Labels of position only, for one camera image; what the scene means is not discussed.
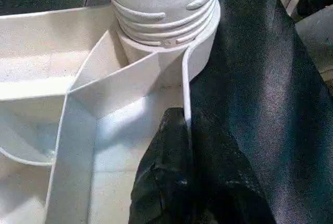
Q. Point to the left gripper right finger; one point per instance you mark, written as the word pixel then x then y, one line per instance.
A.
pixel 223 187

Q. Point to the white plastic table top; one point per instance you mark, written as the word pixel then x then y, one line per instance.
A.
pixel 41 63

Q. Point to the white plastic table leg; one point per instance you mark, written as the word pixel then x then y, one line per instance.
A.
pixel 161 5

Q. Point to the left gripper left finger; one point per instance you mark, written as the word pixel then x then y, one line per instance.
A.
pixel 164 182

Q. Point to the black work mat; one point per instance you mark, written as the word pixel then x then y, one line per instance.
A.
pixel 260 104

